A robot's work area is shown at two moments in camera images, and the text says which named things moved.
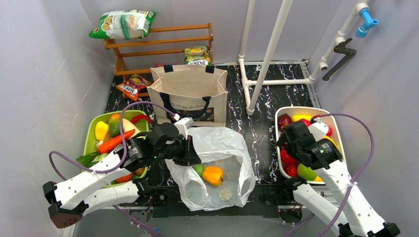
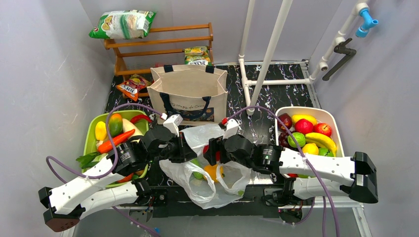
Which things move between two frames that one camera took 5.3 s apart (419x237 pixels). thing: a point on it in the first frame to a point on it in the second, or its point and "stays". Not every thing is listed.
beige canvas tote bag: x=197 y=92 stays
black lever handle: x=340 y=48 stays
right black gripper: x=287 y=143 to x=213 y=150
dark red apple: x=283 y=120 stays
